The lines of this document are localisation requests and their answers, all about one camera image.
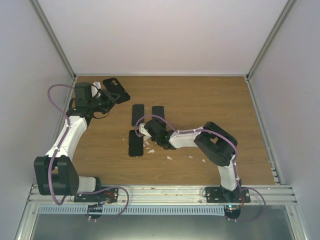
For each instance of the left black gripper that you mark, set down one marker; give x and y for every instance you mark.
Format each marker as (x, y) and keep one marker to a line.
(108, 97)

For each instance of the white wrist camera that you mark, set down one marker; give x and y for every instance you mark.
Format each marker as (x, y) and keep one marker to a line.
(95, 89)
(143, 131)

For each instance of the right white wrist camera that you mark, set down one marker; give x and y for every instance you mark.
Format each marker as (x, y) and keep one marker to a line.
(143, 131)

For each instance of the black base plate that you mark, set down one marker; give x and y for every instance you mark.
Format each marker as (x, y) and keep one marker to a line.
(216, 195)
(105, 197)

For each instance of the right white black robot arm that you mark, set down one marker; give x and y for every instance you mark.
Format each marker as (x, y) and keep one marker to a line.
(215, 143)

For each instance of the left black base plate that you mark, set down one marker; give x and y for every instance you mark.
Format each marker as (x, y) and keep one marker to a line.
(105, 197)

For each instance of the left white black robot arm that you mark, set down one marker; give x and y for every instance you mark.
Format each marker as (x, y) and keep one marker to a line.
(55, 172)

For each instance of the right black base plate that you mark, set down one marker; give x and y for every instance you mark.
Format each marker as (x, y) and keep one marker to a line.
(216, 195)

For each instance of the white debris pile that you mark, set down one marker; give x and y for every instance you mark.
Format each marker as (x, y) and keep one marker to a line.
(148, 147)

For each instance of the aluminium front rail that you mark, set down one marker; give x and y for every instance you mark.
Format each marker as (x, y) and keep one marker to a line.
(196, 195)

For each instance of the grey slotted cable duct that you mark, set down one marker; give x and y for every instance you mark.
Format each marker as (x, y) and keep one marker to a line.
(135, 210)

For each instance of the aluminium corner post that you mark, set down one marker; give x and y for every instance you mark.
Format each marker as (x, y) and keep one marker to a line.
(52, 36)
(288, 6)

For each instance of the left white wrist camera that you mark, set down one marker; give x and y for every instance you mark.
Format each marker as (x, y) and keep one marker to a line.
(95, 89)

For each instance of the left aluminium corner post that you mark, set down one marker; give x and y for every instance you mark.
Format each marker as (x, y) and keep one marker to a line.
(52, 36)

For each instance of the right aluminium corner post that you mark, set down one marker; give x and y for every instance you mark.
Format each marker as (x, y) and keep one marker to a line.
(288, 6)

